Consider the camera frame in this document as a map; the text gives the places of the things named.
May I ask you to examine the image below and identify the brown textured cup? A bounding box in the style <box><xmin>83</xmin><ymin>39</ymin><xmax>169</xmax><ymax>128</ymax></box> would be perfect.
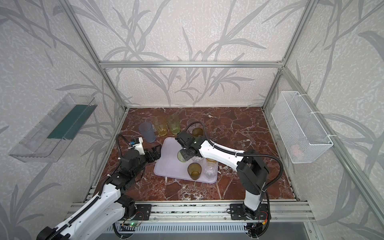
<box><xmin>192</xmin><ymin>128</ymin><xmax>204</xmax><ymax>138</ymax></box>
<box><xmin>187</xmin><ymin>163</ymin><xmax>202</xmax><ymax>181</ymax></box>

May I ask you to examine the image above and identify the small green cup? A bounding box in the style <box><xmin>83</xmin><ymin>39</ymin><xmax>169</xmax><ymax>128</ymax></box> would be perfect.
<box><xmin>177</xmin><ymin>150</ymin><xmax>188</xmax><ymax>163</ymax></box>

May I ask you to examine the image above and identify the small yellow cup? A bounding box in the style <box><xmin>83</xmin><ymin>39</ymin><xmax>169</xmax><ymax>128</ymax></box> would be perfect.
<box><xmin>206</xmin><ymin>158</ymin><xmax>217</xmax><ymax>164</ymax></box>

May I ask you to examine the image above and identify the clear faceted cup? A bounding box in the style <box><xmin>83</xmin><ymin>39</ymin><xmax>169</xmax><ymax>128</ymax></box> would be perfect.
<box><xmin>187</xmin><ymin>118</ymin><xmax>199</xmax><ymax>126</ymax></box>

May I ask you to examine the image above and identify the small clear faceted glass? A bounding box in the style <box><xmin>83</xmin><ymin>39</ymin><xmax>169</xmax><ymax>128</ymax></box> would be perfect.
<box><xmin>204</xmin><ymin>162</ymin><xmax>218</xmax><ymax>180</ymax></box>

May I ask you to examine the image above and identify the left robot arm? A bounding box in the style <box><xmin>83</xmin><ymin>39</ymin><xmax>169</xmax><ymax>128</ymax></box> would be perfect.
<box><xmin>37</xmin><ymin>134</ymin><xmax>162</xmax><ymax>240</ymax></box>

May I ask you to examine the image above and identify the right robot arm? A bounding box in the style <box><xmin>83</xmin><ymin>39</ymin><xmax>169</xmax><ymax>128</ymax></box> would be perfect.
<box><xmin>176</xmin><ymin>121</ymin><xmax>284</xmax><ymax>220</ymax></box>

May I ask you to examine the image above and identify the lavender plastic tray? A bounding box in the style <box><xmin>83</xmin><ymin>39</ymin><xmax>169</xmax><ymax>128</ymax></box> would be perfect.
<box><xmin>154</xmin><ymin>137</ymin><xmax>218</xmax><ymax>184</ymax></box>

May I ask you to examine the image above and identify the tall green plastic cup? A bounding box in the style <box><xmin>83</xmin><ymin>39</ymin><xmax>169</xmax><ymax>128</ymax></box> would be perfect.
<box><xmin>167</xmin><ymin>114</ymin><xmax>181</xmax><ymax>135</ymax></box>

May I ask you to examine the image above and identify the tall yellow plastic cup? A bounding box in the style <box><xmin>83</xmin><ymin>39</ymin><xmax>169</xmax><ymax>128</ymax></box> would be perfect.
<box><xmin>154</xmin><ymin>116</ymin><xmax>168</xmax><ymax>137</ymax></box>

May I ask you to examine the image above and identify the tall blue frosted cup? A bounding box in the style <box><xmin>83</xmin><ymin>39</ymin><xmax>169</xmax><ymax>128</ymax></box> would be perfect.
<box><xmin>139</xmin><ymin>122</ymin><xmax>156</xmax><ymax>143</ymax></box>

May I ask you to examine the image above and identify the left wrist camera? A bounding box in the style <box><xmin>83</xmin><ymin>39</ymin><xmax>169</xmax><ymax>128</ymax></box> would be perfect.
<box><xmin>129</xmin><ymin>137</ymin><xmax>145</xmax><ymax>156</ymax></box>

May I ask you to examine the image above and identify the clear plastic wall bin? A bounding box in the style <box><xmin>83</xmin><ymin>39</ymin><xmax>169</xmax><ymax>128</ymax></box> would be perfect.
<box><xmin>9</xmin><ymin>94</ymin><xmax>98</xmax><ymax>163</ymax></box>

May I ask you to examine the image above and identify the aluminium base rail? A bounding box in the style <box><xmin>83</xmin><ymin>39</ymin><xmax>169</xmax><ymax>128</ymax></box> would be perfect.
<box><xmin>134</xmin><ymin>200</ymin><xmax>315</xmax><ymax>224</ymax></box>

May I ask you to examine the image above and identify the white wire basket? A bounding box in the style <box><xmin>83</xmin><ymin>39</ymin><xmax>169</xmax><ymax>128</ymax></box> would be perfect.
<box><xmin>272</xmin><ymin>91</ymin><xmax>334</xmax><ymax>164</ymax></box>

